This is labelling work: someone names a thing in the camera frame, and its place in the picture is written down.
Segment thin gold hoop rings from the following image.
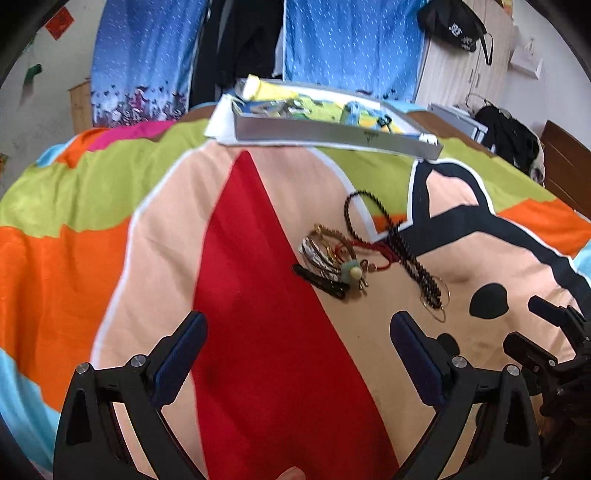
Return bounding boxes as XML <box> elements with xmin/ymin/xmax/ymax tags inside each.
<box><xmin>419</xmin><ymin>275</ymin><xmax>452</xmax><ymax>324</ymax></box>

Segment black bead necklace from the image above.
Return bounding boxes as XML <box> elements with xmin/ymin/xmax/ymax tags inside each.
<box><xmin>344</xmin><ymin>189</ymin><xmax>445</xmax><ymax>311</ymax></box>

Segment black hair clip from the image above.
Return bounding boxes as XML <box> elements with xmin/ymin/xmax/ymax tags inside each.
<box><xmin>293</xmin><ymin>263</ymin><xmax>349</xmax><ymax>300</ymax></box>

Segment striped bangle bundle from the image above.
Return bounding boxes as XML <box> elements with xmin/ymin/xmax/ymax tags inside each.
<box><xmin>300</xmin><ymin>224</ymin><xmax>359</xmax><ymax>281</ymax></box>

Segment grey claw hair clip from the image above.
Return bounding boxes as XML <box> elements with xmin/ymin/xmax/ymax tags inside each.
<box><xmin>250</xmin><ymin>99</ymin><xmax>307</xmax><ymax>118</ymax></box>

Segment person's left hand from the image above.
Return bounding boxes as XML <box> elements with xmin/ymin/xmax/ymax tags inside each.
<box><xmin>276</xmin><ymin>467</ymin><xmax>305</xmax><ymax>480</ymax></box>

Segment brown wooden headboard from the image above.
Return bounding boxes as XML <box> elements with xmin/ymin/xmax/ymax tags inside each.
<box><xmin>541</xmin><ymin>120</ymin><xmax>591</xmax><ymax>218</ymax></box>

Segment black clothes pile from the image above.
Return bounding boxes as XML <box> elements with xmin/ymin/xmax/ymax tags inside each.
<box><xmin>475</xmin><ymin>104</ymin><xmax>546</xmax><ymax>185</ymax></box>

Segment white small cabinet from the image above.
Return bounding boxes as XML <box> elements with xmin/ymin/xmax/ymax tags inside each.
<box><xmin>428</xmin><ymin>103</ymin><xmax>488</xmax><ymax>144</ymax></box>

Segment colourful cartoon bed sheet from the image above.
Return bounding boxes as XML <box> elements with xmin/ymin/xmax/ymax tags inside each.
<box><xmin>1</xmin><ymin>111</ymin><xmax>590</xmax><ymax>479</ymax></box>

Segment beige wooden wardrobe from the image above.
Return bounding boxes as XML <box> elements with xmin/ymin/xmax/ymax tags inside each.
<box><xmin>415</xmin><ymin>1</ymin><xmax>514</xmax><ymax>111</ymax></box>

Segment white paper gift bag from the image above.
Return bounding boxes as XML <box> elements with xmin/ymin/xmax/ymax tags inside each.
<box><xmin>509</xmin><ymin>37</ymin><xmax>543</xmax><ymax>80</ymax></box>

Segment small wooden side cabinet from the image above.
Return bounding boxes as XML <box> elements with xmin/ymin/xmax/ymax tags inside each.
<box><xmin>68</xmin><ymin>79</ymin><xmax>92</xmax><ymax>134</ymax></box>

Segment grey shallow tray box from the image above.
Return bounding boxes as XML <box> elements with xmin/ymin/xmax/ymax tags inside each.
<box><xmin>230</xmin><ymin>82</ymin><xmax>443</xmax><ymax>160</ymax></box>

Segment black tote bag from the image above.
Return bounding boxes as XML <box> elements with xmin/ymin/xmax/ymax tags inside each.
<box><xmin>417</xmin><ymin>0</ymin><xmax>494</xmax><ymax>66</ymax></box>

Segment blue dotted wardrobe curtain right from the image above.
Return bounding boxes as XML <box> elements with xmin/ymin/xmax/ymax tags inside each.
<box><xmin>283</xmin><ymin>0</ymin><xmax>426</xmax><ymax>101</ymax></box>

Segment blue dotted wardrobe curtain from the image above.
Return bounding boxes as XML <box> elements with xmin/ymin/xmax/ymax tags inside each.
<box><xmin>90</xmin><ymin>0</ymin><xmax>209</xmax><ymax>128</ymax></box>
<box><xmin>283</xmin><ymin>0</ymin><xmax>426</xmax><ymax>101</ymax></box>

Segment cartoon frog towel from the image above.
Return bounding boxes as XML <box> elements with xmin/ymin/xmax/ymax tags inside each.
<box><xmin>235</xmin><ymin>75</ymin><xmax>419</xmax><ymax>135</ymax></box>

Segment blue dotted wardrobe curtain left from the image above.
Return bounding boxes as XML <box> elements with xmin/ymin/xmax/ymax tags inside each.
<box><xmin>90</xmin><ymin>0</ymin><xmax>209</xmax><ymax>128</ymax></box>

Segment red diamond paper decoration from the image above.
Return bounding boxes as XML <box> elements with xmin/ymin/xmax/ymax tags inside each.
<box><xmin>45</xmin><ymin>6</ymin><xmax>74</xmax><ymax>41</ymax></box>

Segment dark hanging clothes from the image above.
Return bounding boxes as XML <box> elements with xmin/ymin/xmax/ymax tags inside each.
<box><xmin>188</xmin><ymin>0</ymin><xmax>284</xmax><ymax>107</ymax></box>

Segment green hanging wall ornament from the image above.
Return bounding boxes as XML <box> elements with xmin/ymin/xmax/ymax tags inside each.
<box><xmin>23</xmin><ymin>64</ymin><xmax>42</xmax><ymax>85</ymax></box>

